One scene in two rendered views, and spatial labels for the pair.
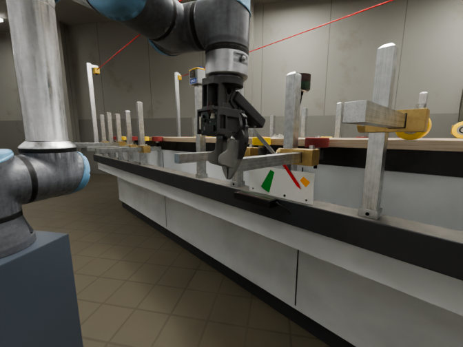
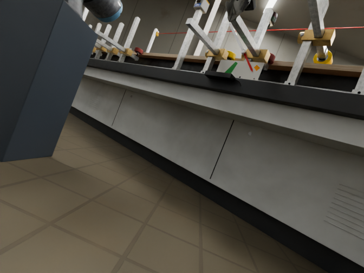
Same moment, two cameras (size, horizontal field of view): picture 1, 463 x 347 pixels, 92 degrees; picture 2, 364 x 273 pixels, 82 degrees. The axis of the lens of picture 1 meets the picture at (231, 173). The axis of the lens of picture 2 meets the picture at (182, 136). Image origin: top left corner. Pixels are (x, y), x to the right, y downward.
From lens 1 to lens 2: 0.68 m
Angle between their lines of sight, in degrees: 11
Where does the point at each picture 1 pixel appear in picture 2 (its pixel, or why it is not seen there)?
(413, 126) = (326, 37)
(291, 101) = (264, 23)
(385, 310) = (275, 173)
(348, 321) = (247, 185)
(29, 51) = not seen: outside the picture
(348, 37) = not seen: hidden behind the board
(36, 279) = (77, 41)
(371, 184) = (296, 68)
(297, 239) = (238, 107)
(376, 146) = (305, 47)
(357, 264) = (273, 117)
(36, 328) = (62, 72)
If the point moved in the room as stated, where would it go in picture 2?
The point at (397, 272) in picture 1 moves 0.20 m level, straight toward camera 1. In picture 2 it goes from (295, 118) to (292, 104)
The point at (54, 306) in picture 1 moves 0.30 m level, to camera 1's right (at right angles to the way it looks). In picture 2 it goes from (72, 71) to (139, 99)
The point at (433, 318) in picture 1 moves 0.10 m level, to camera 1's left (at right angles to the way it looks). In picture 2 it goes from (303, 174) to (285, 167)
